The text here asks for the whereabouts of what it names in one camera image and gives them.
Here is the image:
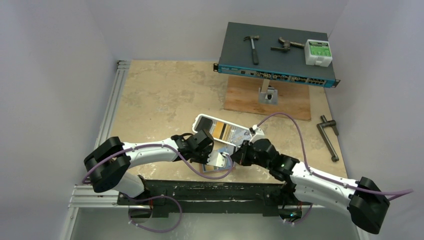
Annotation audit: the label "tan leather card holder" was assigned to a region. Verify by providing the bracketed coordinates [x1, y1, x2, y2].
[199, 162, 231, 175]

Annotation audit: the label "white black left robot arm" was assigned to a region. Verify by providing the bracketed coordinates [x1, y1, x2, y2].
[82, 130, 220, 205]

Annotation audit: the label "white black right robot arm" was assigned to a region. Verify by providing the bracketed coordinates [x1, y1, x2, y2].
[231, 138, 390, 235]

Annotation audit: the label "gold magnetic stripe card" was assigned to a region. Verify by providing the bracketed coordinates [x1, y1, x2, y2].
[212, 122, 232, 142]

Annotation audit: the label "white plastic basket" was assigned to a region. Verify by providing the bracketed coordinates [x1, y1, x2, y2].
[192, 113, 252, 146]

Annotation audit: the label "plywood board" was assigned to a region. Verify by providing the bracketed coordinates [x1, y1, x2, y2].
[223, 75, 312, 121]

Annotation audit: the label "small hammer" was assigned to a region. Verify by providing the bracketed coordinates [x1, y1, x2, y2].
[243, 35, 260, 66]

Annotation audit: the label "white green electrical box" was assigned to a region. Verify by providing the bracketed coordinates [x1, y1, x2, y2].
[304, 39, 333, 67]

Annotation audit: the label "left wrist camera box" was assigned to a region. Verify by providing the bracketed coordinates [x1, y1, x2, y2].
[207, 150, 231, 167]

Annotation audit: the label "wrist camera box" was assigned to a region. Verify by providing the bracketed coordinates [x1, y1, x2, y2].
[207, 150, 231, 167]
[249, 124, 265, 143]

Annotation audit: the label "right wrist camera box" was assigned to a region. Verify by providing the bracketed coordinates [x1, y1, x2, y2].
[249, 124, 265, 143]

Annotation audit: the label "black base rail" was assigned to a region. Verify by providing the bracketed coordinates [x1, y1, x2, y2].
[117, 179, 310, 221]

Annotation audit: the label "grey metal stand bracket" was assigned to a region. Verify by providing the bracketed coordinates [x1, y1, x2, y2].
[258, 79, 278, 105]

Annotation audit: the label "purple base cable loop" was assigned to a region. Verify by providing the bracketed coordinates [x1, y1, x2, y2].
[127, 190, 186, 233]

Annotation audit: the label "metal crank handle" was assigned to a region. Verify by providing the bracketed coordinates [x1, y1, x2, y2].
[316, 115, 340, 162]

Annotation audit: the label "blue network switch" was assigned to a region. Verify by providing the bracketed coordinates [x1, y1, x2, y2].
[217, 22, 340, 88]

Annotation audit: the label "aluminium frame rails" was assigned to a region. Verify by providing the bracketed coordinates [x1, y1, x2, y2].
[59, 60, 371, 240]

